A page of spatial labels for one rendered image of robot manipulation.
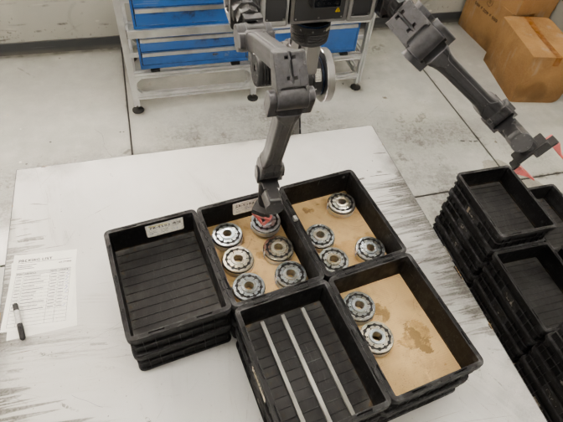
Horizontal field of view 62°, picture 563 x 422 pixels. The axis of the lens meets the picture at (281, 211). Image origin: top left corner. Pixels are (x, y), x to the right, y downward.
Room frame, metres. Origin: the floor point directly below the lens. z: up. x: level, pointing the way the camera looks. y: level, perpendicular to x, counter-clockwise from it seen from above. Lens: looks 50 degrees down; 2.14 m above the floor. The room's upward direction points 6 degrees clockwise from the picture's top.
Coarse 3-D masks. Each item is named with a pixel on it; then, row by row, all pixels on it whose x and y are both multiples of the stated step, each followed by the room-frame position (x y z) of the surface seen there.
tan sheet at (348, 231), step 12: (300, 204) 1.15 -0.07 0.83; (312, 204) 1.16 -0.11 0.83; (324, 204) 1.16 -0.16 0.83; (300, 216) 1.09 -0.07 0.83; (312, 216) 1.10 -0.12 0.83; (324, 216) 1.10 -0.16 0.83; (360, 216) 1.12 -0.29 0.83; (336, 228) 1.06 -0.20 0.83; (348, 228) 1.06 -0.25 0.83; (360, 228) 1.07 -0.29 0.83; (336, 240) 1.00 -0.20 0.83; (348, 240) 1.00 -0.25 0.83; (348, 252) 0.95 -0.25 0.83
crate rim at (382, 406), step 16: (304, 288) 0.74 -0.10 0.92; (256, 304) 0.67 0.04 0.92; (336, 304) 0.69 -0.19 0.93; (240, 320) 0.60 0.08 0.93; (352, 336) 0.59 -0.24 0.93; (256, 368) 0.47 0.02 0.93; (272, 400) 0.39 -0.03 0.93; (272, 416) 0.36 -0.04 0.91; (352, 416) 0.38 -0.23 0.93; (368, 416) 0.39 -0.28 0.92
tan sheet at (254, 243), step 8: (248, 216) 1.06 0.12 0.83; (240, 224) 1.02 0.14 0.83; (248, 224) 1.03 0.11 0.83; (248, 232) 0.99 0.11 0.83; (280, 232) 1.01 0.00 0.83; (248, 240) 0.96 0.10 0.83; (256, 240) 0.96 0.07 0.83; (264, 240) 0.96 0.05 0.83; (216, 248) 0.91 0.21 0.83; (248, 248) 0.92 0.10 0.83; (256, 248) 0.93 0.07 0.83; (256, 256) 0.89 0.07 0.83; (296, 256) 0.91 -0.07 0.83; (256, 264) 0.86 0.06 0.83; (264, 264) 0.87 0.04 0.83; (256, 272) 0.83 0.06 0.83; (264, 272) 0.83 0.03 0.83; (272, 272) 0.84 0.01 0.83; (232, 280) 0.79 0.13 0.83; (264, 280) 0.80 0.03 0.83; (272, 280) 0.81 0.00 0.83; (248, 288) 0.77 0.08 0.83; (272, 288) 0.78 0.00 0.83
